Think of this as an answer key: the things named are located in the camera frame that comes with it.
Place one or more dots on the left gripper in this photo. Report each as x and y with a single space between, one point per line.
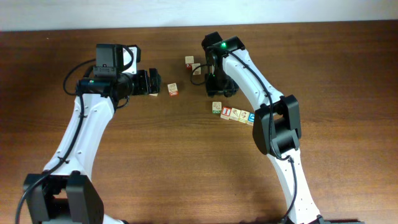
144 86

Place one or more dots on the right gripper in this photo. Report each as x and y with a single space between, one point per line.
211 91

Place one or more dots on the green letter R block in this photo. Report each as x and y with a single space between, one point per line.
216 107

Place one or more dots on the red letter I block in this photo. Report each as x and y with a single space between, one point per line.
225 113

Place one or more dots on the wooden picture block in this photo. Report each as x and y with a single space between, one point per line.
235 114
243 116

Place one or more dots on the blue letter D block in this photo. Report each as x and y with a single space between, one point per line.
251 119

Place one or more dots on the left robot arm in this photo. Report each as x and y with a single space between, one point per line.
63 192

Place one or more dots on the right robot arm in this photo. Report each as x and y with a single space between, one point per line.
277 128

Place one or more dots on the snail picture block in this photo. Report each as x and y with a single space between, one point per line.
172 88

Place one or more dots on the letter K block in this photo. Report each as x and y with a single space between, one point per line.
196 68

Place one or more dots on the letter E block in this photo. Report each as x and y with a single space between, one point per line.
189 61

